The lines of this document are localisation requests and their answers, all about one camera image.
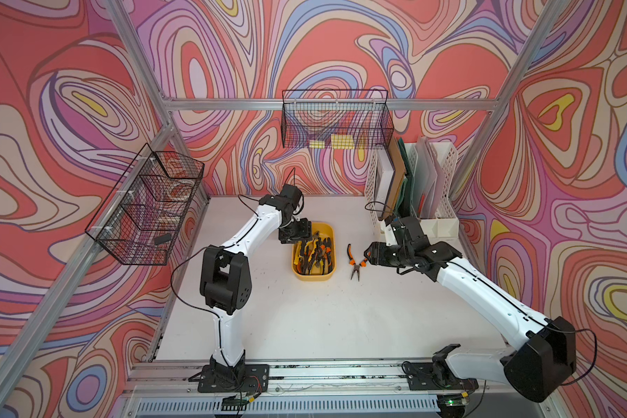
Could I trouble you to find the orange black pliers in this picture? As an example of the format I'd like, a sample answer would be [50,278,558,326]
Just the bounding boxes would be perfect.
[298,240,317,275]

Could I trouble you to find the white desk organizer file rack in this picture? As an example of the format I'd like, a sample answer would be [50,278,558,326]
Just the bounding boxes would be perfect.
[364,137,460,242]

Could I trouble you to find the black wire basket back wall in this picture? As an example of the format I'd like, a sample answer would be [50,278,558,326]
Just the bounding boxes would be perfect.
[280,87,394,150]

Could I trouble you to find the black wire basket wall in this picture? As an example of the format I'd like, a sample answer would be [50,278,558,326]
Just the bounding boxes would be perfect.
[85,145,205,266]
[280,87,394,150]

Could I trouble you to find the orange long nose pliers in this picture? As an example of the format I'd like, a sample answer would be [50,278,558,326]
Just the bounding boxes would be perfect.
[347,244,367,280]

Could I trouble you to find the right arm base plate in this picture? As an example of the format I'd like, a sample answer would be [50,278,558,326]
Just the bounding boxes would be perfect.
[401,361,479,393]

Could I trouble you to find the yellow sticky notes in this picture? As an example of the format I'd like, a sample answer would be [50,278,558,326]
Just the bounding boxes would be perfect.
[308,134,355,150]

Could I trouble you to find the pink folder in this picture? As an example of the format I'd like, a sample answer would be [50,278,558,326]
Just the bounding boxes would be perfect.
[423,139,444,219]

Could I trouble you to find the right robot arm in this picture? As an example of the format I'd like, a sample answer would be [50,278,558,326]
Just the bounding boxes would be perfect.
[364,217,576,402]

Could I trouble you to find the yellow plastic storage box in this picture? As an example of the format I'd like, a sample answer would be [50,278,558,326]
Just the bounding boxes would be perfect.
[291,222,337,281]

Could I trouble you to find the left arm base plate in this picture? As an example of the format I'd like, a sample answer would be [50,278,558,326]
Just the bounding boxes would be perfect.
[189,363,270,395]

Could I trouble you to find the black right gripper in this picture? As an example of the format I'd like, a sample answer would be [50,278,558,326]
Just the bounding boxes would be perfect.
[363,241,413,266]

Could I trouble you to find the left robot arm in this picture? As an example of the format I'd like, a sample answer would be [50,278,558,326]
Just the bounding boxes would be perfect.
[200,184,312,381]

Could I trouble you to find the black wire basket left wall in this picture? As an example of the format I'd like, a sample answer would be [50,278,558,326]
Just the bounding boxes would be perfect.
[85,145,205,266]

